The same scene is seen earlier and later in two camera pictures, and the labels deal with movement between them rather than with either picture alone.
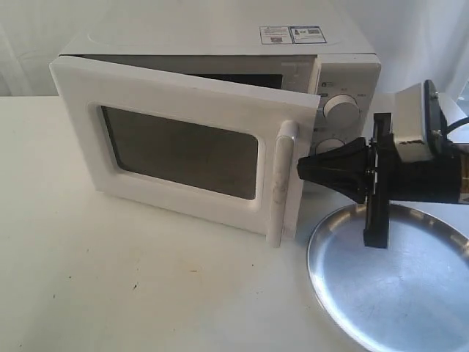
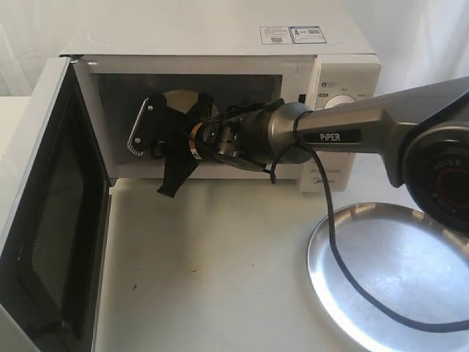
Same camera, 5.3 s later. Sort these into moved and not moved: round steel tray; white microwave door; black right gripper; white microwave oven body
Moved: black right gripper; white microwave door
Not moved: white microwave oven body; round steel tray
